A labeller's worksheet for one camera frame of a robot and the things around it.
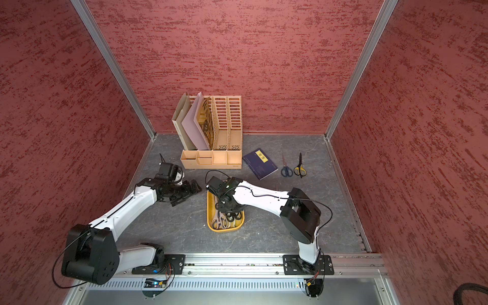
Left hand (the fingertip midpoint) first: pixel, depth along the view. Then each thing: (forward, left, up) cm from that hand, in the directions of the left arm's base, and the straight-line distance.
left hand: (193, 197), depth 85 cm
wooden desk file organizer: (+52, -6, +2) cm, 52 cm away
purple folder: (+30, +3, +15) cm, 34 cm away
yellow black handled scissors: (+20, -54, -7) cm, 58 cm away
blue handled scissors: (+20, -47, -8) cm, 51 cm away
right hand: (-6, -17, -2) cm, 18 cm away
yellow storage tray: (-9, -13, -5) cm, 17 cm away
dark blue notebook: (+25, -32, -8) cm, 41 cm away
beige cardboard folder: (+28, +8, +22) cm, 37 cm away
